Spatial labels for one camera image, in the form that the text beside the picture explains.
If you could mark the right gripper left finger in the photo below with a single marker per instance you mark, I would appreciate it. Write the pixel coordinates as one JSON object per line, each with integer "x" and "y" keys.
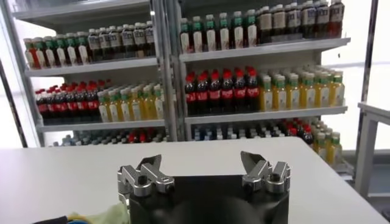
{"x": 143, "y": 179}

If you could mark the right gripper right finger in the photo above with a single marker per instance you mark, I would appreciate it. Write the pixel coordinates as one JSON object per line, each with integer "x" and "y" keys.
{"x": 262, "y": 175}

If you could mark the green polo shirt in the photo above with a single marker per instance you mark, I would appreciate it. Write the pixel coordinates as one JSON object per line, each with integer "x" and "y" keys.
{"x": 112, "y": 216}

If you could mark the cola bottle red cap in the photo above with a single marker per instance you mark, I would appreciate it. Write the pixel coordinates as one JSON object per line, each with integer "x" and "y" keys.
{"x": 252, "y": 92}
{"x": 132, "y": 137}
{"x": 62, "y": 105}
{"x": 240, "y": 92}
{"x": 190, "y": 96}
{"x": 52, "y": 106}
{"x": 227, "y": 93}
{"x": 292, "y": 131}
{"x": 307, "y": 136}
{"x": 202, "y": 96}
{"x": 42, "y": 106}
{"x": 143, "y": 136}
{"x": 214, "y": 95}
{"x": 72, "y": 105}
{"x": 93, "y": 104}
{"x": 82, "y": 105}

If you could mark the yellow juice bottle green cap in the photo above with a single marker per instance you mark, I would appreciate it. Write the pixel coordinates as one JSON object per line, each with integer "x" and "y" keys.
{"x": 293, "y": 93}
{"x": 114, "y": 108}
{"x": 320, "y": 147}
{"x": 322, "y": 91}
{"x": 148, "y": 104}
{"x": 337, "y": 90}
{"x": 125, "y": 107}
{"x": 158, "y": 103}
{"x": 280, "y": 95}
{"x": 267, "y": 95}
{"x": 334, "y": 150}
{"x": 103, "y": 109}
{"x": 307, "y": 92}
{"x": 136, "y": 106}

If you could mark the white metal bottle shelf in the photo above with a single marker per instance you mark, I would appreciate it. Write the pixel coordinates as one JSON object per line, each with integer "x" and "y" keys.
{"x": 91, "y": 65}
{"x": 259, "y": 50}

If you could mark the dark drink bottle blue label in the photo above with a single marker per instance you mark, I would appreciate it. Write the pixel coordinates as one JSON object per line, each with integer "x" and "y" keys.
{"x": 139, "y": 40}
{"x": 128, "y": 42}
{"x": 94, "y": 45}
{"x": 116, "y": 43}
{"x": 293, "y": 22}
{"x": 308, "y": 20}
{"x": 322, "y": 19}
{"x": 149, "y": 39}
{"x": 105, "y": 44}

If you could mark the dark drink bottle beige label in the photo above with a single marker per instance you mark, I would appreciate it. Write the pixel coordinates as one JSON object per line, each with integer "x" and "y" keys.
{"x": 278, "y": 24}
{"x": 265, "y": 25}

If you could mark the reddish tea bottle white label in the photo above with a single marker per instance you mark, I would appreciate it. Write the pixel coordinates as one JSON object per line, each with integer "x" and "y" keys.
{"x": 29, "y": 56}

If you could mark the red drink bottle white cap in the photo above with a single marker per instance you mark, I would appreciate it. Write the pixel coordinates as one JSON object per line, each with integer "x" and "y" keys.
{"x": 337, "y": 19}

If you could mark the white metal frame table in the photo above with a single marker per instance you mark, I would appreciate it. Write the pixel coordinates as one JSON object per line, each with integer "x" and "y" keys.
{"x": 364, "y": 152}

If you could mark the dark slanted window post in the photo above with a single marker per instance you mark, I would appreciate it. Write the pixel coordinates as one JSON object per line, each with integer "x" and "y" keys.
{"x": 14, "y": 109}
{"x": 366, "y": 91}

